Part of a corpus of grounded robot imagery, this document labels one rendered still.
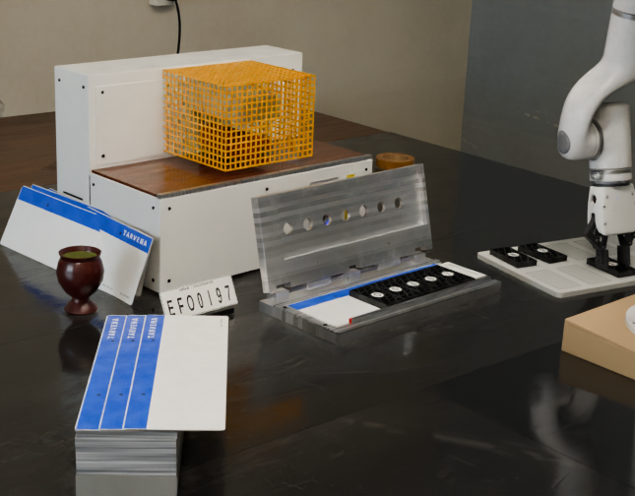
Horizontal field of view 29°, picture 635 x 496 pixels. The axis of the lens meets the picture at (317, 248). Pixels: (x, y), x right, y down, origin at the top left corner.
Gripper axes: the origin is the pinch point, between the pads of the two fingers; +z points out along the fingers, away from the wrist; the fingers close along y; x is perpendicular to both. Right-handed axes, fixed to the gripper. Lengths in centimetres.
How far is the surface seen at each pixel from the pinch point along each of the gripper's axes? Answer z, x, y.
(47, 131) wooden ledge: -30, 159, -68
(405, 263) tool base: -2.1, 16.9, -39.5
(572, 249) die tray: -0.4, 13.8, 1.1
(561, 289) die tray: 3.6, -5.2, -17.9
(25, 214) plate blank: -16, 59, -104
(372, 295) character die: 0, 0, -57
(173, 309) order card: -1, 8, -93
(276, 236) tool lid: -12, 7, -73
